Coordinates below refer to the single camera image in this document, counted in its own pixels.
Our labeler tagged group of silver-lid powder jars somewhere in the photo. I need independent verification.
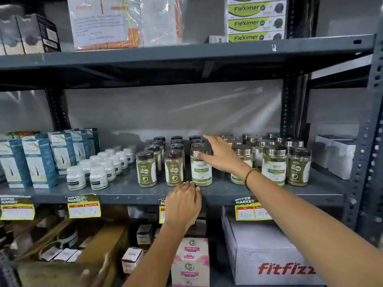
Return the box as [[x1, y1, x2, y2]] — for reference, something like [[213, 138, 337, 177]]
[[220, 133, 312, 187]]

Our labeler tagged brown cardboard box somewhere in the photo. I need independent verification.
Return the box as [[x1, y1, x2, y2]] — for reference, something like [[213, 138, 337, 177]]
[[16, 222, 130, 287]]

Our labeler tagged grey metal shelving rack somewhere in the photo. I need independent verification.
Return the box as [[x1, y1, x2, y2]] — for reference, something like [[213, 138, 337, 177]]
[[0, 0, 383, 287]]

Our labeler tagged small white pink box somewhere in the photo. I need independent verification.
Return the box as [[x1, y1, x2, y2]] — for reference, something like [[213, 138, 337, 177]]
[[121, 247, 143, 274]]

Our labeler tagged person's left forearm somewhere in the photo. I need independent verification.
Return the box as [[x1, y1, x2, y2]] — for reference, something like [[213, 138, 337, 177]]
[[123, 225, 195, 287]]

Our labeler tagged person's right forearm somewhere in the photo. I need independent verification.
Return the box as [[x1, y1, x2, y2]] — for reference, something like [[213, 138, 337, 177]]
[[244, 170, 383, 287]]

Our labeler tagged white carton with red print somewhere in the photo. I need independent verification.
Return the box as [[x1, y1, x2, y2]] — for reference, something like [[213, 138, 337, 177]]
[[222, 206, 326, 286]]

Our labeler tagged teal white product box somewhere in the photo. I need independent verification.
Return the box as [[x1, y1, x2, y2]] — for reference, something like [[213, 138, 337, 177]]
[[84, 128, 100, 156], [64, 129, 91, 163], [22, 137, 58, 189], [48, 132, 77, 175], [0, 139, 33, 189]]

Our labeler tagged row of small white boxes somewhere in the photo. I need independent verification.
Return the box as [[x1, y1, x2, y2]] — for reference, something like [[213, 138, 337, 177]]
[[39, 246, 83, 263]]

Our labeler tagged group of black-lid powder jars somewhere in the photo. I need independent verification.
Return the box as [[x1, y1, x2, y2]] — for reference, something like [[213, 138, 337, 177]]
[[136, 135, 210, 188]]

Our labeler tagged white-label green jar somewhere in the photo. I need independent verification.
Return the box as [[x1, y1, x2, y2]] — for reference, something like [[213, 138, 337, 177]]
[[190, 146, 213, 187]]

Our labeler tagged group of small white bottles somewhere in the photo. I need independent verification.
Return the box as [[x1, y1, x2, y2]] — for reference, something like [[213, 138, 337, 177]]
[[66, 145, 137, 191]]

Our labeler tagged pink white product box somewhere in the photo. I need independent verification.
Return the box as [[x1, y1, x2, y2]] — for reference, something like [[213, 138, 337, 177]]
[[171, 237, 210, 287]]

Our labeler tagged white tape roll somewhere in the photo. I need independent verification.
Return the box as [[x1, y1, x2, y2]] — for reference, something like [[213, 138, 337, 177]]
[[55, 228, 79, 250]]

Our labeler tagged plain white box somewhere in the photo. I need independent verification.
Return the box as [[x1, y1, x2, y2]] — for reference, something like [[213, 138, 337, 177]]
[[312, 135, 357, 180]]

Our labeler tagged person's left hand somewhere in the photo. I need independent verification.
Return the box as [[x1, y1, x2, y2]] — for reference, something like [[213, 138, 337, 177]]
[[164, 182, 203, 230]]

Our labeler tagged plastic-wrapped white orange package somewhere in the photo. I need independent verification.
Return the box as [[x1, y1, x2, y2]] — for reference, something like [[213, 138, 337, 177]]
[[66, 0, 142, 51]]

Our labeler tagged person's right hand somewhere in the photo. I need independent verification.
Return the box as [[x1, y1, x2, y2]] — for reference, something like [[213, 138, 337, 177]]
[[199, 135, 255, 178]]

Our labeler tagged dark product box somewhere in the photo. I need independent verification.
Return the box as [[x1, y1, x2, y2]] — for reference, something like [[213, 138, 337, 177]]
[[136, 224, 154, 246]]

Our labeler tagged black grey product box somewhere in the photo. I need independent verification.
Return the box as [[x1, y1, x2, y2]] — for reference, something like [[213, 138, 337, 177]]
[[0, 15, 25, 56], [16, 13, 62, 55]]

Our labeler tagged orange thread bracelet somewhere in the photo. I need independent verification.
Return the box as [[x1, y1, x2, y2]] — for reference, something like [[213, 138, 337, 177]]
[[244, 168, 261, 191]]

